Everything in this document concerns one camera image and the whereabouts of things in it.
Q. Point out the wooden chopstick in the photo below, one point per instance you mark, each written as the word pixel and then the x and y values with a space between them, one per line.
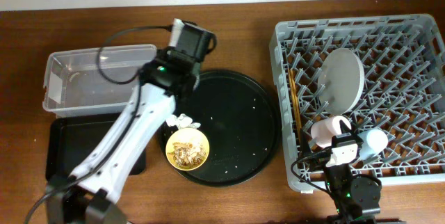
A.
pixel 297 112
pixel 295 102

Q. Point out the grey plastic dishwasher rack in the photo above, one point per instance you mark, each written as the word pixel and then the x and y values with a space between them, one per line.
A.
pixel 403 59

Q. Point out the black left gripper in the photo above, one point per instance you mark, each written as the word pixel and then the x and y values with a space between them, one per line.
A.
pixel 190 87

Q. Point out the yellow bowl with food scraps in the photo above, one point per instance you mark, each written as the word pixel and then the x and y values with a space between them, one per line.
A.
pixel 187 149

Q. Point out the black rectangular tray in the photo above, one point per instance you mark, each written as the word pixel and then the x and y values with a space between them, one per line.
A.
pixel 72 139

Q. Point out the round black tray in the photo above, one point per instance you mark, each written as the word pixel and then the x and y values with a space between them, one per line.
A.
pixel 241 122

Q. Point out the clear plastic bin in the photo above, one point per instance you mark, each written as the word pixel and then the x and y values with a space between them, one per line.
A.
pixel 74 87

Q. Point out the white round plate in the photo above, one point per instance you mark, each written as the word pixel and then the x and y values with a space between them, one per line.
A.
pixel 342 77

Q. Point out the light blue plastic cup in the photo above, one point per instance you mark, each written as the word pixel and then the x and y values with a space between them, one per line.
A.
pixel 374 141

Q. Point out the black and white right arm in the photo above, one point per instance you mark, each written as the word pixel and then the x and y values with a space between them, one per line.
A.
pixel 356 197

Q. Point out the crumpled white tissue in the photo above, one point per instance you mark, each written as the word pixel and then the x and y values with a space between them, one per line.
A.
pixel 181 122

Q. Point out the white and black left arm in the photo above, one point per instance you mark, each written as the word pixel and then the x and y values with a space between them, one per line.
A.
pixel 91 192

